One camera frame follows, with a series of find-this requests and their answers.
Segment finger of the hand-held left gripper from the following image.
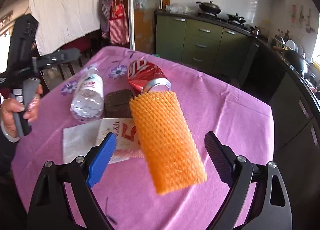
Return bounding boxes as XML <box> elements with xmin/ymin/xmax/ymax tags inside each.
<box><xmin>32</xmin><ymin>48</ymin><xmax>82</xmax><ymax>71</ymax></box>

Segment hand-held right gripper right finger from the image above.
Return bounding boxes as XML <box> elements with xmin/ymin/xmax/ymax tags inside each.
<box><xmin>204</xmin><ymin>131</ymin><xmax>293</xmax><ymax>230</ymax></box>

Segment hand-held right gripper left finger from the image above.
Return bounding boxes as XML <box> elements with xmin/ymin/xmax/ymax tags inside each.
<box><xmin>27</xmin><ymin>132</ymin><xmax>118</xmax><ymax>230</ymax></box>

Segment white paper napkin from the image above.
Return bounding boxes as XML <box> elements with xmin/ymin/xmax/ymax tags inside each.
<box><xmin>62</xmin><ymin>119</ymin><xmax>105</xmax><ymax>164</ymax></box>

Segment white and red paper packet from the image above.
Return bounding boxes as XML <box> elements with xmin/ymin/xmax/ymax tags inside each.
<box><xmin>96</xmin><ymin>118</ymin><xmax>142</xmax><ymax>151</ymax></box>

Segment clear plastic water bottle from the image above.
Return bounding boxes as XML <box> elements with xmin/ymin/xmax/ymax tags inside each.
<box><xmin>70</xmin><ymin>66</ymin><xmax>105</xmax><ymax>122</ymax></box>

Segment orange foam net sleeve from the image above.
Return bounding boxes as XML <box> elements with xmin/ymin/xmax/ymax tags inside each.
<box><xmin>129</xmin><ymin>90</ymin><xmax>208</xmax><ymax>197</ymax></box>

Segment dark brown plastic tray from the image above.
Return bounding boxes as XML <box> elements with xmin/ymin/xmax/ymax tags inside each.
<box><xmin>104</xmin><ymin>89</ymin><xmax>134</xmax><ymax>118</ymax></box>

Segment red soda can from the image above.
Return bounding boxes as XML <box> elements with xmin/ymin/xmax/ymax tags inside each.
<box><xmin>127</xmin><ymin>60</ymin><xmax>172</xmax><ymax>95</ymax></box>

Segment person's left forearm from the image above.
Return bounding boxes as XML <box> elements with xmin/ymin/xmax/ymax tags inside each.
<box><xmin>0</xmin><ymin>132</ymin><xmax>24</xmax><ymax>178</ymax></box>

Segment person's left hand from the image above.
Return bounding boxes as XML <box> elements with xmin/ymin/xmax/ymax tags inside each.
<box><xmin>0</xmin><ymin>85</ymin><xmax>43</xmax><ymax>143</ymax></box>

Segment wooden chair with red seat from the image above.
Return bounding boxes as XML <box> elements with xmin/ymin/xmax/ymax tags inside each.
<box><xmin>57</xmin><ymin>36</ymin><xmax>95</xmax><ymax>70</ymax></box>

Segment pink floral tablecloth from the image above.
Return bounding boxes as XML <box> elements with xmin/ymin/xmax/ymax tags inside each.
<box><xmin>11</xmin><ymin>46</ymin><xmax>275</xmax><ymax>230</ymax></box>

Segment white hanging sheet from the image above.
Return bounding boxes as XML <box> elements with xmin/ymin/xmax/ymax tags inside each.
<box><xmin>28</xmin><ymin>0</ymin><xmax>107</xmax><ymax>56</ymax></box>

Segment red checked apron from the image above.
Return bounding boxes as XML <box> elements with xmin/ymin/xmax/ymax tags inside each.
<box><xmin>109</xmin><ymin>0</ymin><xmax>130</xmax><ymax>44</ymax></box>

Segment purple checked apron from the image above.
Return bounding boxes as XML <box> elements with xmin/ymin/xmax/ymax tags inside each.
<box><xmin>99</xmin><ymin>0</ymin><xmax>114</xmax><ymax>40</ymax></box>

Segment dark lower cabinets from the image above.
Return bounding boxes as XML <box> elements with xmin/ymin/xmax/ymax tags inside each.
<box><xmin>237</xmin><ymin>40</ymin><xmax>320</xmax><ymax>160</ymax></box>

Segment glass sliding door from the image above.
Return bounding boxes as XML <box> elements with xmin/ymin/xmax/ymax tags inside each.
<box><xmin>130</xmin><ymin>0</ymin><xmax>173</xmax><ymax>52</ymax></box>

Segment green lower cabinets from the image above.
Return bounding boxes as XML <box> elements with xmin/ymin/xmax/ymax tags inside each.
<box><xmin>155</xmin><ymin>11</ymin><xmax>253</xmax><ymax>75</ymax></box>

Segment large black wok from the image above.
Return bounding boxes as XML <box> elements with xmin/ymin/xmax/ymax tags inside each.
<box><xmin>284</xmin><ymin>48</ymin><xmax>309</xmax><ymax>75</ymax></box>

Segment clear plastic bag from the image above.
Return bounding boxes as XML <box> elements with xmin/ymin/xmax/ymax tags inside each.
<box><xmin>165</xmin><ymin>3</ymin><xmax>198</xmax><ymax>15</ymax></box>

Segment dish rack with plates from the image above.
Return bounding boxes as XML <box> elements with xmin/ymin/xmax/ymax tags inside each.
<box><xmin>280</xmin><ymin>38</ymin><xmax>304</xmax><ymax>54</ymax></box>

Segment condiment bottles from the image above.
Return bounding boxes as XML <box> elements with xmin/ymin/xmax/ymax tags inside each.
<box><xmin>274</xmin><ymin>28</ymin><xmax>290</xmax><ymax>42</ymax></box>

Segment gas stove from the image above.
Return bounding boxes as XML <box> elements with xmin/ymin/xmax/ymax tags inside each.
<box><xmin>197</xmin><ymin>12</ymin><xmax>250</xmax><ymax>29</ymax></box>

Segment black lidded frying pan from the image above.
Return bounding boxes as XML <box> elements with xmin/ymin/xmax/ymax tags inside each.
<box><xmin>227</xmin><ymin>13</ymin><xmax>247</xmax><ymax>24</ymax></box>

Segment black lidded wok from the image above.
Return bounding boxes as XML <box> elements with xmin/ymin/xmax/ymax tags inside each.
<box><xmin>196</xmin><ymin>1</ymin><xmax>222</xmax><ymax>15</ymax></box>

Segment hanging kitchen utensils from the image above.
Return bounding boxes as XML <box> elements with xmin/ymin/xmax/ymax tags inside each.
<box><xmin>290</xmin><ymin>5</ymin><xmax>315</xmax><ymax>34</ymax></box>

